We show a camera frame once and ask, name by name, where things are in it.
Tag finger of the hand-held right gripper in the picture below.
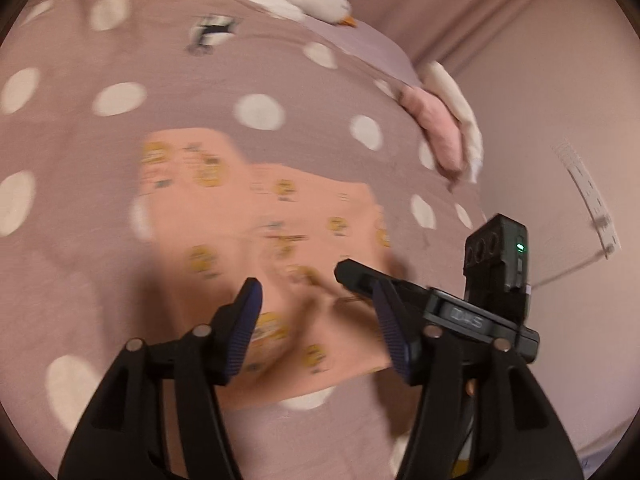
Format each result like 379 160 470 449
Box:
334 259 433 318

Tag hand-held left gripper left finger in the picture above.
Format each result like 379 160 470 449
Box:
57 277 263 480

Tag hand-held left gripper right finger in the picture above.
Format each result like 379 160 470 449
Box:
372 277 585 480

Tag pink cartoon-print pajama top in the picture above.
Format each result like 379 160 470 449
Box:
135 127 401 408

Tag pink fluffy towel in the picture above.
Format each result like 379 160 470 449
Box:
400 85 466 178

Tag white fluffy cloth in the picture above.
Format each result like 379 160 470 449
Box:
420 60 485 183

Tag mauve polka dot bed cover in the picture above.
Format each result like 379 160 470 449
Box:
0 0 488 480

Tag pink curtain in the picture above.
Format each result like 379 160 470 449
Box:
280 0 566 76

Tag thin grey cable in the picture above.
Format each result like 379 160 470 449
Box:
530 255 606 291

